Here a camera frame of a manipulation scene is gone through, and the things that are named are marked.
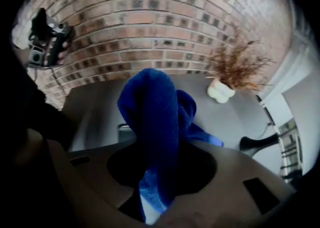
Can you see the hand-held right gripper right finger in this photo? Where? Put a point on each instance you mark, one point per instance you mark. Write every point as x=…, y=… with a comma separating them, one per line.
x=225, y=197

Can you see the person's torso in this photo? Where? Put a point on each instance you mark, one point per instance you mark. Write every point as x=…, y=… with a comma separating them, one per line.
x=32, y=104

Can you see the person's left hand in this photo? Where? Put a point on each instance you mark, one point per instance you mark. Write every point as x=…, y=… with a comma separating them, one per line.
x=63, y=51

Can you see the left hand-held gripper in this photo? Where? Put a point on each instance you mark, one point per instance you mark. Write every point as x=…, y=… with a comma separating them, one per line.
x=41, y=34

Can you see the blue cloth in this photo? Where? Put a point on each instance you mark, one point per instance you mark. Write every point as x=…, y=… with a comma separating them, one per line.
x=150, y=111

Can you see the orange plant in white pot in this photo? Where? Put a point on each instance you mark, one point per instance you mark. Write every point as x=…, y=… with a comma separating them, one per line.
x=237, y=71

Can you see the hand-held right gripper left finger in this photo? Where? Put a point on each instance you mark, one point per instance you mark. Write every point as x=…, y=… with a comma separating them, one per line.
x=87, y=192

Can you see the white table lamp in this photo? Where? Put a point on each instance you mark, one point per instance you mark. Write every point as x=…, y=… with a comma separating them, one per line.
x=255, y=144

